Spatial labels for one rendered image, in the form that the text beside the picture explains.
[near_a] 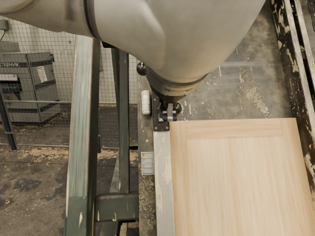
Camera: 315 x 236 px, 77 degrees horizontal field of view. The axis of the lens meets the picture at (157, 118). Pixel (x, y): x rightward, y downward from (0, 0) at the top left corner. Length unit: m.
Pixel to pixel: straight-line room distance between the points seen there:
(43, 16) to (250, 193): 0.67
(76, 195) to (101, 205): 0.11
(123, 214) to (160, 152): 0.23
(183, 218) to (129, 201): 0.18
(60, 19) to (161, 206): 0.53
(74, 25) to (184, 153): 0.51
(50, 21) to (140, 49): 0.08
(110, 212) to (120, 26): 0.60
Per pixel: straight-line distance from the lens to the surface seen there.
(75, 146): 0.63
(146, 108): 0.64
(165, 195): 0.61
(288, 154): 0.78
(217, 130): 0.68
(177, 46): 0.16
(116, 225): 1.09
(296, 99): 0.82
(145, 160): 0.64
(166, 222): 0.63
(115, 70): 1.45
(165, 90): 0.27
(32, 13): 0.20
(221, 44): 0.17
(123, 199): 0.69
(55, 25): 0.21
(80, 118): 0.64
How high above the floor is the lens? 1.60
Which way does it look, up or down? 20 degrees down
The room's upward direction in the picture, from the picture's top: straight up
